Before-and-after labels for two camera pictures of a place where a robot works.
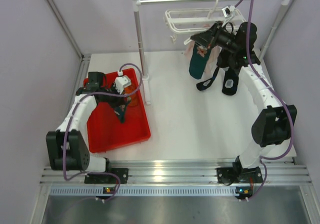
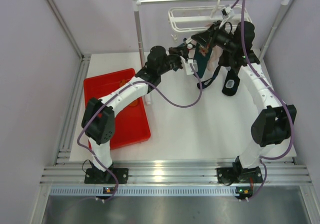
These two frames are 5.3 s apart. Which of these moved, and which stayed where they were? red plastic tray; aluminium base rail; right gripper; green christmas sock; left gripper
Moved: left gripper
Stayed: aluminium base rail; right gripper; red plastic tray; green christmas sock
